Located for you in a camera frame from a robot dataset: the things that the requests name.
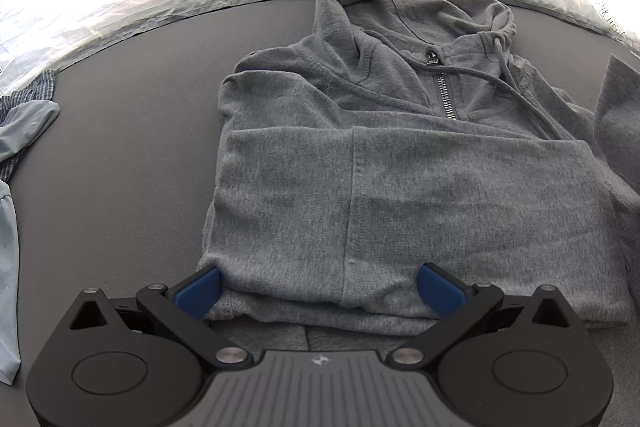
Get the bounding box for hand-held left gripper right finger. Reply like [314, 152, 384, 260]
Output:
[390, 262, 587, 369]

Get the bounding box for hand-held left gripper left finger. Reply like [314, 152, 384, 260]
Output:
[69, 266, 253, 370]

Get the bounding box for grey zip hoodie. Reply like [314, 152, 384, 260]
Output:
[197, 0, 640, 413]

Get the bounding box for grey patterned garment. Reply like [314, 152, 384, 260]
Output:
[0, 181, 24, 385]

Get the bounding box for plaid shorts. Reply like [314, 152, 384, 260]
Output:
[0, 69, 57, 184]

